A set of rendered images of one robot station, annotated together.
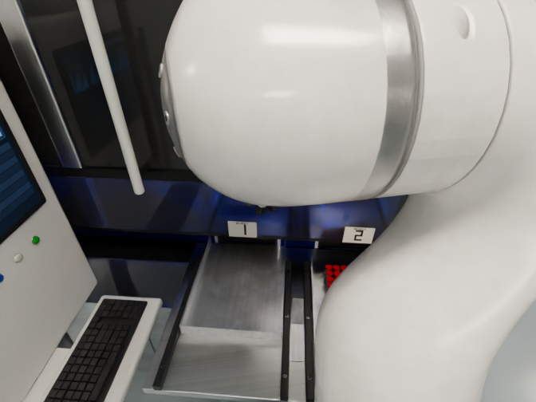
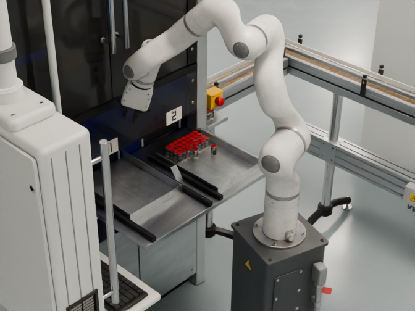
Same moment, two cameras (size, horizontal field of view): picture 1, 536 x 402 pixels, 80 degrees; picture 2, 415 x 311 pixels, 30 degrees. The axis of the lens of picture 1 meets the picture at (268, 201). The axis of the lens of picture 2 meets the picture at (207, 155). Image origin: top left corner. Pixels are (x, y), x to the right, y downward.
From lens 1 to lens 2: 2.29 m
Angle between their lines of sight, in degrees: 41
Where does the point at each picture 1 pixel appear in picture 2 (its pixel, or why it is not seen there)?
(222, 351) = (161, 213)
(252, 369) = (184, 208)
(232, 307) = (139, 197)
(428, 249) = (268, 58)
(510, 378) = not seen: hidden behind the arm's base
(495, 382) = not seen: hidden behind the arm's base
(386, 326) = (270, 71)
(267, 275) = (135, 174)
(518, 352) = not seen: hidden behind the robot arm
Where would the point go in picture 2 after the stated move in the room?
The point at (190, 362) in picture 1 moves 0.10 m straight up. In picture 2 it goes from (153, 226) to (152, 203)
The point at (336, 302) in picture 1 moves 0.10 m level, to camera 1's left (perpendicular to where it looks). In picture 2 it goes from (260, 76) to (241, 87)
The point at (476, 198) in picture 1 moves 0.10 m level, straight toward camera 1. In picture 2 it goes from (271, 47) to (280, 62)
